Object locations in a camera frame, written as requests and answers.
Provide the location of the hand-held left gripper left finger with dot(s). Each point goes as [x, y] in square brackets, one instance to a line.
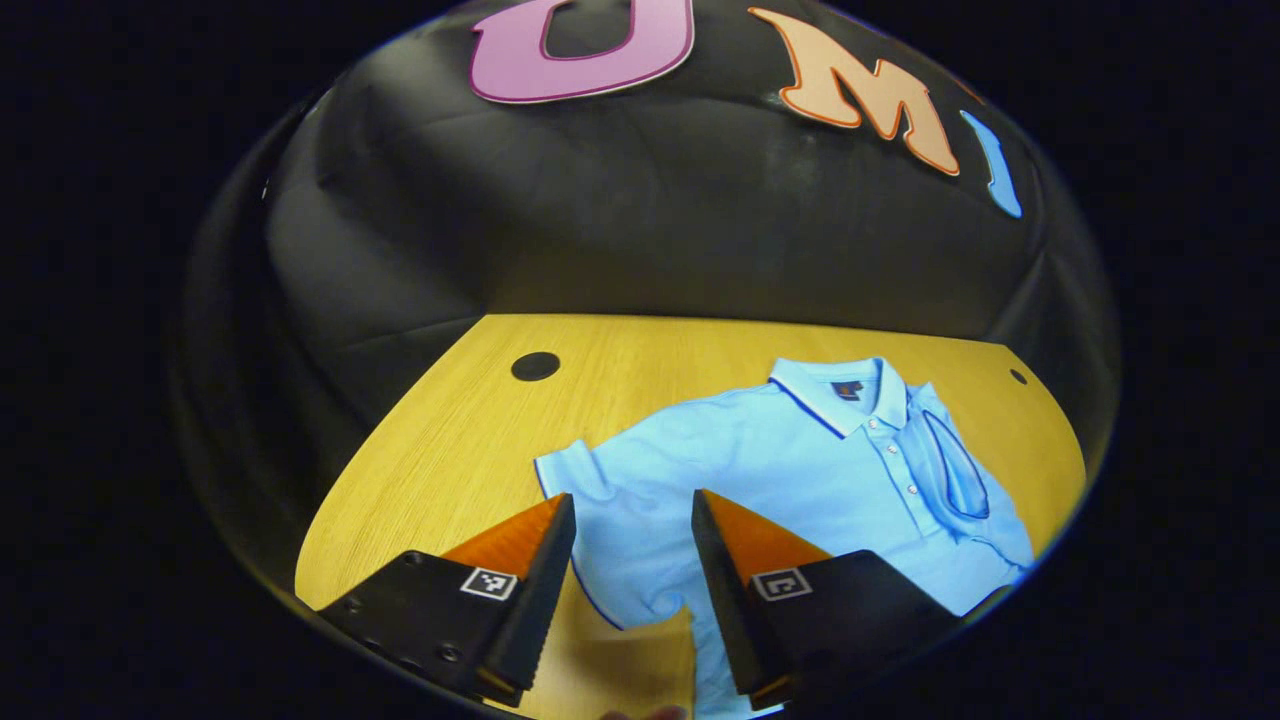
[535, 610]

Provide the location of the light blue T-shirt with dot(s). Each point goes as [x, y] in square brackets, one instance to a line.
[780, 460]

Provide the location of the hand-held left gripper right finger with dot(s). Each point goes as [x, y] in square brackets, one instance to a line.
[725, 610]

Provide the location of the black backdrop cloth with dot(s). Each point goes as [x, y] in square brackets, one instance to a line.
[650, 220]

